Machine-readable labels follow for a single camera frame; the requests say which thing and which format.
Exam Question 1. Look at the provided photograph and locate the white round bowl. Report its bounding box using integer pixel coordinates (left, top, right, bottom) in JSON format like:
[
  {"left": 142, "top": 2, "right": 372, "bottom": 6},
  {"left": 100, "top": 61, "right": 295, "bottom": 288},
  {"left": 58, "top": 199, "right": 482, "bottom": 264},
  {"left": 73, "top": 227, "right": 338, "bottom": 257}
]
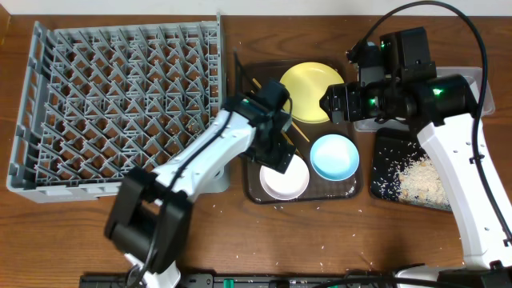
[{"left": 259, "top": 155, "right": 310, "bottom": 201}]

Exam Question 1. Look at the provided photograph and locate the light blue bowl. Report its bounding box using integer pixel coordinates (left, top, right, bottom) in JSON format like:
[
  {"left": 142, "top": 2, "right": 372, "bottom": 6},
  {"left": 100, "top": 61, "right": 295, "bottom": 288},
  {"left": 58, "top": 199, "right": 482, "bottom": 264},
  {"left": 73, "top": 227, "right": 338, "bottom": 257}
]
[{"left": 310, "top": 134, "right": 360, "bottom": 182}]

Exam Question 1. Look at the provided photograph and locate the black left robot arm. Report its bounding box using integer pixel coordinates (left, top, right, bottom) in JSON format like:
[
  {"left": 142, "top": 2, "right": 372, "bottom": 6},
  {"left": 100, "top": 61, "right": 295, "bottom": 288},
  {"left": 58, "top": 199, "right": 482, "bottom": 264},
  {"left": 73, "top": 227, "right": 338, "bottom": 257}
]
[{"left": 105, "top": 80, "right": 295, "bottom": 287}]

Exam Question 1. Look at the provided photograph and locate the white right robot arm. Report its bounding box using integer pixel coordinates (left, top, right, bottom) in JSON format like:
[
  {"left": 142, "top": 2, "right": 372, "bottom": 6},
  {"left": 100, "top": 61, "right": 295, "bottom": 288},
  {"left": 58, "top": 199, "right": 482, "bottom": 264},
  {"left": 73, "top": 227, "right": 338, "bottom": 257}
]
[{"left": 319, "top": 27, "right": 511, "bottom": 287}]

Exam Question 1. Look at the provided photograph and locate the black waste tray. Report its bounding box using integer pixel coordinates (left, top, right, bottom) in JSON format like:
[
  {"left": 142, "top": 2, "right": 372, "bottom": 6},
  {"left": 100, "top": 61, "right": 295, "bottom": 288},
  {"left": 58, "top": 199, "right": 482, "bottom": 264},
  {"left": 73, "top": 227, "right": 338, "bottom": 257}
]
[{"left": 370, "top": 128, "right": 428, "bottom": 205}]

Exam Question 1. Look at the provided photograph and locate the clear plastic waste bin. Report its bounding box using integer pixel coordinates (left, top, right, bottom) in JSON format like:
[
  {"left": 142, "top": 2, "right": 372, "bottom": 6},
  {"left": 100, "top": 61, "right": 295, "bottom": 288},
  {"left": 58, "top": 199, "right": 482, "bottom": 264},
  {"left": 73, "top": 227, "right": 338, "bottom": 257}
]
[{"left": 354, "top": 66, "right": 495, "bottom": 132}]

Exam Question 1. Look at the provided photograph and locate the pile of rice waste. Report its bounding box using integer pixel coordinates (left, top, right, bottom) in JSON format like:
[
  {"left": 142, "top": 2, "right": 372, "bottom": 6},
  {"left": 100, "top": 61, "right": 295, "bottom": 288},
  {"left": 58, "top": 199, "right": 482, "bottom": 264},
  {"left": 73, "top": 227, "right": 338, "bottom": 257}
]
[{"left": 396, "top": 156, "right": 451, "bottom": 210}]

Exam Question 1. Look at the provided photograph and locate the upper wooden chopstick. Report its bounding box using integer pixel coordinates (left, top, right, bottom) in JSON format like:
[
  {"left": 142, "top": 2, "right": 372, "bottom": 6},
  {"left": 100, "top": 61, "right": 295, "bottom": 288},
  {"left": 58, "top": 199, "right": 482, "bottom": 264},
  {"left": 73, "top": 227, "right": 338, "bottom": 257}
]
[{"left": 251, "top": 78, "right": 310, "bottom": 142}]

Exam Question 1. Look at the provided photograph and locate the wooden chopstick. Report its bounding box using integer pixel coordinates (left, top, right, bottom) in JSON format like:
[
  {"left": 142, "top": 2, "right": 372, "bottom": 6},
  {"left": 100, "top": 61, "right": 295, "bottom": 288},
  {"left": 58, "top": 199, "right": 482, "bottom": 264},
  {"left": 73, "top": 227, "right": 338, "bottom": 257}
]
[
  {"left": 251, "top": 78, "right": 310, "bottom": 142},
  {"left": 282, "top": 132, "right": 304, "bottom": 160}
]

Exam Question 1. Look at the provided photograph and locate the yellow round plate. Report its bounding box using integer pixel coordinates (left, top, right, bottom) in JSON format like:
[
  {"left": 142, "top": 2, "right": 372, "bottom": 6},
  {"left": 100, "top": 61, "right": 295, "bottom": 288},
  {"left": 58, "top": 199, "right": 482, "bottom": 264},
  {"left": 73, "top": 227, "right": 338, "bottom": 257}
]
[{"left": 280, "top": 62, "right": 344, "bottom": 124}]

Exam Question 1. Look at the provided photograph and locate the lower wooden chopstick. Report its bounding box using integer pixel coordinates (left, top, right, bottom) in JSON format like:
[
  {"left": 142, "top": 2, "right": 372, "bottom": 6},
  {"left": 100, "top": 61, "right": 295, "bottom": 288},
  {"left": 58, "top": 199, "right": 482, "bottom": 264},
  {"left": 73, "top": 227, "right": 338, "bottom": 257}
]
[{"left": 282, "top": 132, "right": 304, "bottom": 160}]

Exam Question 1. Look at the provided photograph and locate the brown serving tray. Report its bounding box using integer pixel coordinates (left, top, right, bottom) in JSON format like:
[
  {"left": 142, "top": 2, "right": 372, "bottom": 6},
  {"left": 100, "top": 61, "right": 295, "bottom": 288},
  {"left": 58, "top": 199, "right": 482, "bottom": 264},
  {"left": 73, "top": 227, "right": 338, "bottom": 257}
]
[{"left": 242, "top": 58, "right": 363, "bottom": 204}]

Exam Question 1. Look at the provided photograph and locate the grey plastic dish rack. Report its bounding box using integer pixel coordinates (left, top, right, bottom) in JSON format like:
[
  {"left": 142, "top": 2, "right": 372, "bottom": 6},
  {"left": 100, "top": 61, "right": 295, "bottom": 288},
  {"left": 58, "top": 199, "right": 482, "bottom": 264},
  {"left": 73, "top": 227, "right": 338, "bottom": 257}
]
[{"left": 6, "top": 19, "right": 226, "bottom": 203}]

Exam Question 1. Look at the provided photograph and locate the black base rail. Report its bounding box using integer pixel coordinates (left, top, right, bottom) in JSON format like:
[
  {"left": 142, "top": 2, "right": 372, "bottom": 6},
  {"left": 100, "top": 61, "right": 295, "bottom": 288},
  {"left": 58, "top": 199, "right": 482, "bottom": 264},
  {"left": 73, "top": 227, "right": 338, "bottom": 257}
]
[{"left": 78, "top": 271, "right": 481, "bottom": 288}]

